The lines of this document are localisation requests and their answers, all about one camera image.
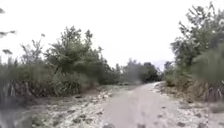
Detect row of trees and bushes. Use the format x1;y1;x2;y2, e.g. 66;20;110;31
162;1;224;104
0;7;123;109

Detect distant trees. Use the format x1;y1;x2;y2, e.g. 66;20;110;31
116;58;162;85

